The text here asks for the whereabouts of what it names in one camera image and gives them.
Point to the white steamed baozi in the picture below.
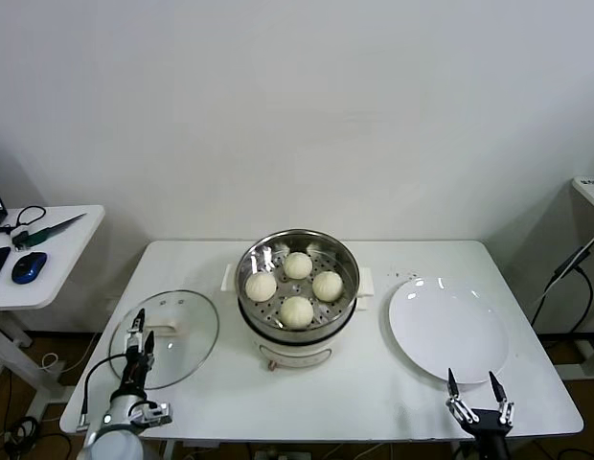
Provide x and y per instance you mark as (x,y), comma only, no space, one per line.
(261,286)
(327,286)
(297,312)
(297,265)

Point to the blue computer mouse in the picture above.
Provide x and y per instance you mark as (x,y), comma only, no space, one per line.
(29,267)

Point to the green pointed tool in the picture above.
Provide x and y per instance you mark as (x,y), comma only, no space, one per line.
(48,232)

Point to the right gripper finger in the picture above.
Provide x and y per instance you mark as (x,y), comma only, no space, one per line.
(505,409)
(462,409)

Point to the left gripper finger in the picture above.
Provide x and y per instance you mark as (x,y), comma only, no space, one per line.
(149,347)
(135,333)

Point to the white side table with mouse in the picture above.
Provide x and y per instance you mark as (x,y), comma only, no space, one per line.
(67,278)

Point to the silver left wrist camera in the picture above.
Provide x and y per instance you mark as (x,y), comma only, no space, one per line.
(155,414)

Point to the large white plate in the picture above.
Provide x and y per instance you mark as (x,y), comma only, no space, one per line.
(445,330)

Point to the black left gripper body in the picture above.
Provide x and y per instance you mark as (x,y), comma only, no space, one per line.
(135,371)

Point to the perforated steel steamer basket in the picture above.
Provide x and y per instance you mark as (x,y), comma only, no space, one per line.
(345,261)

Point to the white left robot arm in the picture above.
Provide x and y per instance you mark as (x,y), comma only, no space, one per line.
(115,441)

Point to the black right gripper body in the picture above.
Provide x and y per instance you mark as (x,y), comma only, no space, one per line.
(491,431)

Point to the white power strip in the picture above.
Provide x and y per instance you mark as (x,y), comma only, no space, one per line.
(270,453)

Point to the white electric cooking pot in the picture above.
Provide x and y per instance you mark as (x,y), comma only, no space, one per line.
(297,347)

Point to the round glass pot lid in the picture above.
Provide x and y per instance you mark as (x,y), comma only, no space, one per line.
(191,335)

